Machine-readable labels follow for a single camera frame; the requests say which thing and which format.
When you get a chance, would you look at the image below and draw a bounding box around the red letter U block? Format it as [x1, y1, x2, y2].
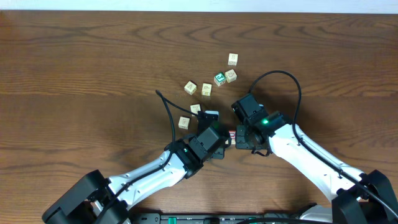
[229, 131, 236, 145]

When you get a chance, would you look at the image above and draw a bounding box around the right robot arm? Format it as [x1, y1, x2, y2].
[234, 108, 397, 223]

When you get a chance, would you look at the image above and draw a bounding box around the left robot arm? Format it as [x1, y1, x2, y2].
[42, 121, 231, 223]

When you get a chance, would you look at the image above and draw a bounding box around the wooden block lower left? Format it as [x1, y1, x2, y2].
[178, 116, 190, 129]

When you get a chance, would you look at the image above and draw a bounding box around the wooden block centre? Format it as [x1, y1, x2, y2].
[190, 104, 201, 115]

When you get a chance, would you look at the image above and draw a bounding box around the yellow tinted wooden block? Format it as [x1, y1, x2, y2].
[201, 83, 212, 96]

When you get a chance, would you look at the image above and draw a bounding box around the wooden block left upper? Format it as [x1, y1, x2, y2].
[184, 81, 197, 95]

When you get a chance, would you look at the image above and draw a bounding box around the green letter J block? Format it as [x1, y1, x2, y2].
[214, 72, 226, 86]

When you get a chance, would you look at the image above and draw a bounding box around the wooden block beside green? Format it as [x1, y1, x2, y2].
[224, 69, 238, 83]

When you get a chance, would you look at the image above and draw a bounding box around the far plain wooden block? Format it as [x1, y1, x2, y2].
[228, 53, 238, 66]

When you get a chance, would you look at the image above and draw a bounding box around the right black cable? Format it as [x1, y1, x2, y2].
[247, 70, 398, 218]

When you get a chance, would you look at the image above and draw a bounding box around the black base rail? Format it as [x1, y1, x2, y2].
[126, 213, 293, 224]

